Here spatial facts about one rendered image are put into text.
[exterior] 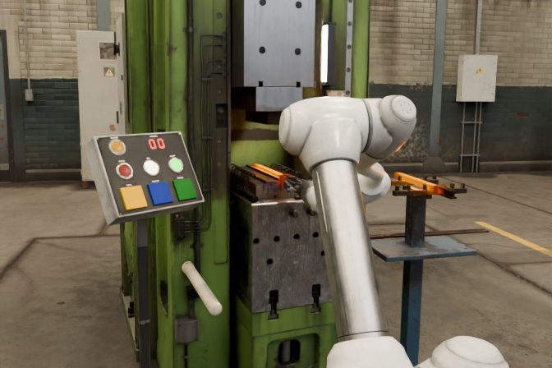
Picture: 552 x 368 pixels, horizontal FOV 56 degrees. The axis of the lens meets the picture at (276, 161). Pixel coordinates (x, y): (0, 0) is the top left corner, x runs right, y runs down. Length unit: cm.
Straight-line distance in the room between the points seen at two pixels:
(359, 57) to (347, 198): 137
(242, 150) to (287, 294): 76
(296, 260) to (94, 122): 555
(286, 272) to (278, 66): 83
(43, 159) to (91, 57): 176
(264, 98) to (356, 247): 109
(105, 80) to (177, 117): 528
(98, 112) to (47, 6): 174
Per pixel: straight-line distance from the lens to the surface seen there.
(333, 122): 116
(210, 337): 238
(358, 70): 240
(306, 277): 220
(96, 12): 809
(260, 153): 258
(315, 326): 232
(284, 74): 208
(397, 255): 210
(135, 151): 180
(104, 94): 736
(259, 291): 213
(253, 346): 224
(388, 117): 121
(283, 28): 209
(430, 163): 901
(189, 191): 184
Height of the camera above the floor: 135
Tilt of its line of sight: 8 degrees down
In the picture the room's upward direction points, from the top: 1 degrees clockwise
